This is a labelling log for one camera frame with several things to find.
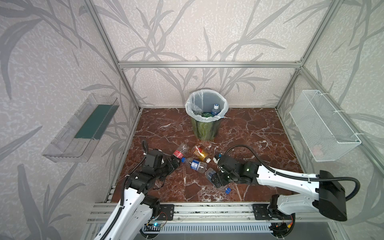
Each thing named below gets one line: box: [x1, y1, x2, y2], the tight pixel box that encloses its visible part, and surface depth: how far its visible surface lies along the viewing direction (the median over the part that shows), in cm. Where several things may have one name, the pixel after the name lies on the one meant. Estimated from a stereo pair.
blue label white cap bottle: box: [211, 103, 221, 116], surface depth 96 cm
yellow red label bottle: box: [191, 144, 209, 162], surface depth 91 cm
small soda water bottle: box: [181, 157, 208, 174], surface depth 88 cm
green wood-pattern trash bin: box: [191, 117, 223, 141], surface depth 93 cm
